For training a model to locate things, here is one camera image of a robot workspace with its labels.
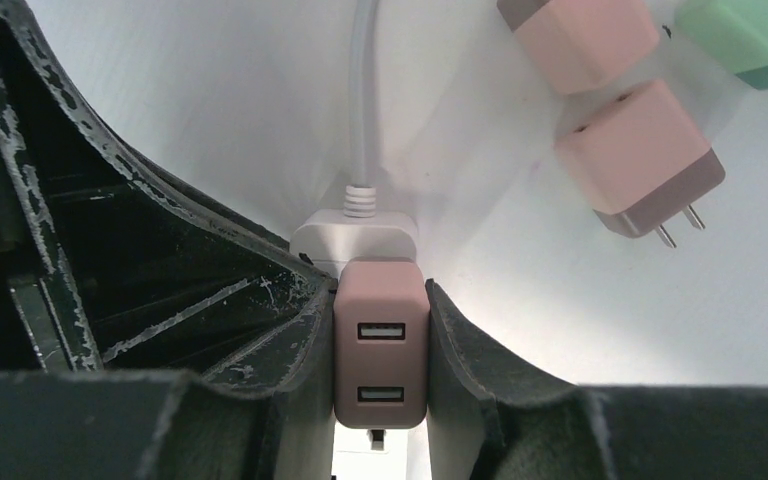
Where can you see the green charger plug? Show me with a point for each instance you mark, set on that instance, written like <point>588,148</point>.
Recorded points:
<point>733,33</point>

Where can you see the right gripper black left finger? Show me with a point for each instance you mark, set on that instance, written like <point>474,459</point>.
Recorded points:
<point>146,331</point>

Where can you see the white power strip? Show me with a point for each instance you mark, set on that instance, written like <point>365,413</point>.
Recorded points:
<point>330,239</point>

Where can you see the pink charger plug with prongs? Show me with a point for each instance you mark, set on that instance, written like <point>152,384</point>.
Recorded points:
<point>640,160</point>

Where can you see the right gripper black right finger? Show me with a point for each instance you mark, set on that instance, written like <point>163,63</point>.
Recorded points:
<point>493,415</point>

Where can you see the pink USB charger plug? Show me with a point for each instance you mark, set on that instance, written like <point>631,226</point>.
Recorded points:
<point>381,340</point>

